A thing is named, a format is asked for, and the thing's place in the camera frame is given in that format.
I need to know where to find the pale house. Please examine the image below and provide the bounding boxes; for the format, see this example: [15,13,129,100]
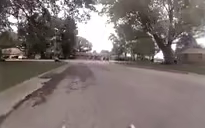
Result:
[0,47,27,61]

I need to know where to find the row of distant trees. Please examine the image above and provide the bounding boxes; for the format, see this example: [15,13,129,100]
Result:
[108,31,158,62]

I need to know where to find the pale concrete kerb strip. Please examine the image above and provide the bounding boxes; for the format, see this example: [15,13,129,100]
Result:
[0,62,71,125]

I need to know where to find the grey asphalt road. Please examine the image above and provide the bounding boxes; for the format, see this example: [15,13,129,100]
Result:
[0,59,205,128]

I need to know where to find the green grass verge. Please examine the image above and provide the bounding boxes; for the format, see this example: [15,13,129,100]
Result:
[121,60,205,76]

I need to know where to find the low brown house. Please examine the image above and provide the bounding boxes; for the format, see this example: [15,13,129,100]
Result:
[178,47,205,66]

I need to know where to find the group of dark trees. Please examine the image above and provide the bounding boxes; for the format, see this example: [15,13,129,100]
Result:
[17,8,94,60]

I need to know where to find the large leaning tree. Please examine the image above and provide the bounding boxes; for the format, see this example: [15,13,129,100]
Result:
[101,0,205,65]

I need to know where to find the green grass lawn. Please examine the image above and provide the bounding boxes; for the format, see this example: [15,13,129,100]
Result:
[0,60,66,98]

